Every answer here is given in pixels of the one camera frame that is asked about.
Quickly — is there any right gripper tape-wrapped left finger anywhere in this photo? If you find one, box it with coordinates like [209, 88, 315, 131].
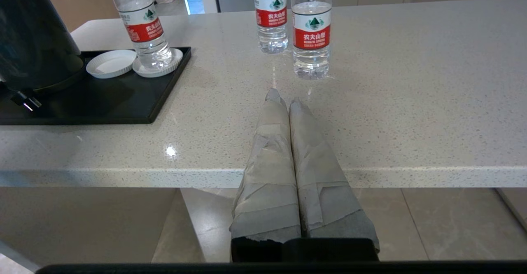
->
[229, 87, 302, 242]

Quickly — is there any black rectangular tray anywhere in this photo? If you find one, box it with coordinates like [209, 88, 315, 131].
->
[0, 47, 192, 125]

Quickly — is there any clear water bottle red cap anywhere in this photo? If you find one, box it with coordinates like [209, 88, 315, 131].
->
[252, 0, 289, 54]
[109, 0, 173, 69]
[291, 0, 333, 80]

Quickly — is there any brown wooden door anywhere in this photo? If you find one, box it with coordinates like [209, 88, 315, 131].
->
[38, 0, 121, 33]

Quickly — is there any right gripper tape-wrapped right finger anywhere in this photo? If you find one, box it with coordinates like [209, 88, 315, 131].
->
[288, 97, 380, 252]

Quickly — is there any black electric kettle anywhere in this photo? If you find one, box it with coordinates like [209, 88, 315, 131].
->
[0, 0, 87, 112]

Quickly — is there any small white saucer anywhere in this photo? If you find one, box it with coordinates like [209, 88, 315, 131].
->
[132, 48, 184, 78]
[86, 50, 137, 79]

